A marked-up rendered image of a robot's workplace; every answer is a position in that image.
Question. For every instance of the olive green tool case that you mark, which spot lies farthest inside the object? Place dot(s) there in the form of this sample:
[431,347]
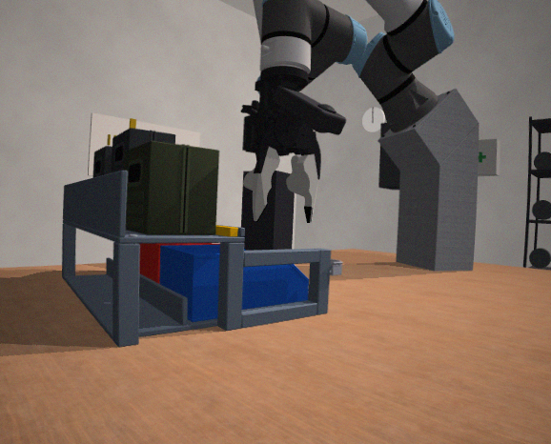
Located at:
[171,189]

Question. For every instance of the yellow flat bar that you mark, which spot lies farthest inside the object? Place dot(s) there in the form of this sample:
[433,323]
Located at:
[226,231]

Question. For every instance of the blue bin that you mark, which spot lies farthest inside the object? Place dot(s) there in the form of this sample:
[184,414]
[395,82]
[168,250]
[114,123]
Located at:
[192,271]

